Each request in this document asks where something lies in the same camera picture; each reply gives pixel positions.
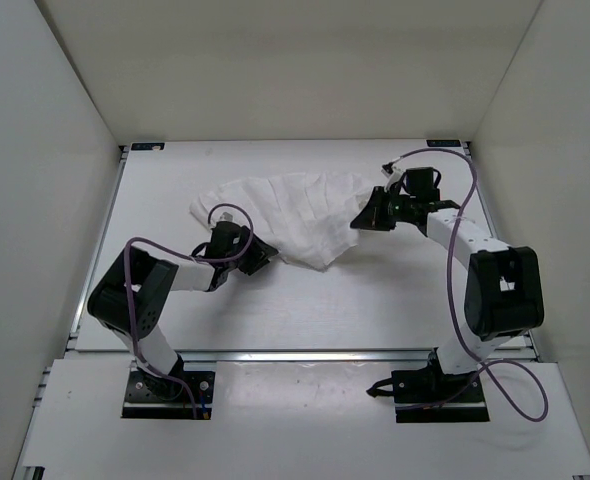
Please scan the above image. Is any aluminium left side rail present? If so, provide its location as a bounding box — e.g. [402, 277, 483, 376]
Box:
[64, 145, 130, 353]

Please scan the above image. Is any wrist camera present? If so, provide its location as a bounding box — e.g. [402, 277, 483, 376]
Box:
[208, 212, 249, 258]
[382, 157, 404, 191]

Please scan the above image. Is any purple cable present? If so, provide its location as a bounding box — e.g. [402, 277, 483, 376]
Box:
[394, 147, 550, 425]
[123, 202, 256, 419]

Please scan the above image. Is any right blue corner label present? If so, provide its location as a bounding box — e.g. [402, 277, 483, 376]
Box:
[426, 139, 461, 148]

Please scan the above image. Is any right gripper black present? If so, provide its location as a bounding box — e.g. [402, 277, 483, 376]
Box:
[351, 187, 416, 232]

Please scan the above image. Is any aluminium front rail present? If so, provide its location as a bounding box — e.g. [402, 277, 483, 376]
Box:
[180, 349, 430, 363]

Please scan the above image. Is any white pleated skirt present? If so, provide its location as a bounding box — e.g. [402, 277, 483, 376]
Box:
[190, 171, 374, 271]

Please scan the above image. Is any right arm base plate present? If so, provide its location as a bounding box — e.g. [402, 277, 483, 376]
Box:
[366, 366, 490, 424]

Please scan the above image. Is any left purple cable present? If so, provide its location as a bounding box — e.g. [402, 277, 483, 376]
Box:
[123, 202, 256, 419]

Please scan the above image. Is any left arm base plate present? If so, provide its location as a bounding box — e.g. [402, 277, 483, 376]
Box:
[121, 369, 216, 421]

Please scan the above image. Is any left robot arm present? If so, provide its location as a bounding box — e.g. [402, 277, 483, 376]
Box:
[87, 221, 279, 403]

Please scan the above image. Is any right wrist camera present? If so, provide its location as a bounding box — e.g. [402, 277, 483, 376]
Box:
[382, 157, 404, 191]

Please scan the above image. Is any blue corner label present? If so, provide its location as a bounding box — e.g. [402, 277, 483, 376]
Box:
[426, 139, 461, 148]
[130, 142, 165, 151]

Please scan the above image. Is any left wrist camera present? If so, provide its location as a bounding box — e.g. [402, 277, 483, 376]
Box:
[208, 212, 249, 258]

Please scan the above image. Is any left blue corner label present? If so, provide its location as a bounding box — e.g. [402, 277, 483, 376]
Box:
[130, 142, 165, 151]

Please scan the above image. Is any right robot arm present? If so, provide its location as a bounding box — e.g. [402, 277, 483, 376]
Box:
[350, 167, 544, 401]

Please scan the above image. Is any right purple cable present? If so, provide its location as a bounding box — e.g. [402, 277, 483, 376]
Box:
[394, 147, 550, 425]

